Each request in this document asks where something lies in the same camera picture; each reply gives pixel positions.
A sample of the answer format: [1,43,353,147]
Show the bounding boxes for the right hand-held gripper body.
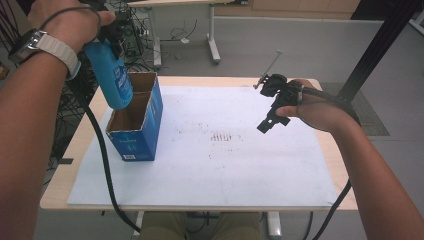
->
[253,49,304,118]

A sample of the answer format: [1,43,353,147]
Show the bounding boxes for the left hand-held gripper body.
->
[88,0,127,44]

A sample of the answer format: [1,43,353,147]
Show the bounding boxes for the blue bottle with white cap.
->
[83,38,134,111]

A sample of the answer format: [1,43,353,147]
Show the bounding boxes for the blue cardboard box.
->
[105,71,164,162]

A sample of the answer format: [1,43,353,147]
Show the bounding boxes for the person's right hand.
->
[275,78,354,133]

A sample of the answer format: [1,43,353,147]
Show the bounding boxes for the person's left hand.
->
[28,0,116,54]

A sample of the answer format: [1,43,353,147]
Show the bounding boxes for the black computer tower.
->
[121,9,144,58]

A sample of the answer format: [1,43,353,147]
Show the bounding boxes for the wristwatch with white band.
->
[8,28,82,81]

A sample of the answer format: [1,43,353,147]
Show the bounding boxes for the white table mat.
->
[66,85,338,208]

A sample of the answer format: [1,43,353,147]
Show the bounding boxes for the white background desk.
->
[128,0,249,66]

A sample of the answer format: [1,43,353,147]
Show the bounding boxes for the white table leg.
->
[266,210,283,239]

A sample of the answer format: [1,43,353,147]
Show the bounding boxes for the person's right leg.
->
[214,211,263,240]

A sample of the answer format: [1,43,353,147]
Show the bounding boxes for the person's leg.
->
[214,211,263,240]
[138,211,188,240]

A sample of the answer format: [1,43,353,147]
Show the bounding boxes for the person's left leg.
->
[138,211,188,240]

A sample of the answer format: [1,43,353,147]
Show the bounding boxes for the tangle of black cables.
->
[0,0,161,161]

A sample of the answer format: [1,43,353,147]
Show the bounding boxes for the thick black gripper cable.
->
[68,79,141,234]
[301,84,362,240]

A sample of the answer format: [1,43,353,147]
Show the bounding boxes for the thin black wrist cord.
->
[38,5,103,44]

